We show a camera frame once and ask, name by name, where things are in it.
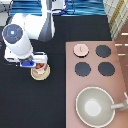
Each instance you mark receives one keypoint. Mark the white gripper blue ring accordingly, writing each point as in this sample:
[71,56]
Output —
[28,62]

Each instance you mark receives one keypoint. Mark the pink small pot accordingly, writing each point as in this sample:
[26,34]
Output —
[39,68]

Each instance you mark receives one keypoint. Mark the cream round plate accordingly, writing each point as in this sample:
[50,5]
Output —
[40,74]

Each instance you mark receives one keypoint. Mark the pink pot lid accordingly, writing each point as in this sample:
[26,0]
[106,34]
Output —
[81,50]

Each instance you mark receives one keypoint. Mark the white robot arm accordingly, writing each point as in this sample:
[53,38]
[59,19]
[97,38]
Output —
[22,27]

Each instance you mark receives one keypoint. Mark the black burner front left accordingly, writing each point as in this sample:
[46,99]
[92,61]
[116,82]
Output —
[82,69]

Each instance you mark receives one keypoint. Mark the black burner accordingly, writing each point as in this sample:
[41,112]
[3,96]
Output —
[82,69]
[103,51]
[106,69]

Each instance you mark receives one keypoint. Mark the pink stove top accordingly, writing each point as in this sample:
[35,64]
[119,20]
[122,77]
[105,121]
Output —
[114,84]

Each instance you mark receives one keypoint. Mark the black burner back right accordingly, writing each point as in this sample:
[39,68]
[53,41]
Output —
[103,51]

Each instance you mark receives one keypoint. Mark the black burner front right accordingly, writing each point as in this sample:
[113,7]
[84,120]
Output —
[106,69]

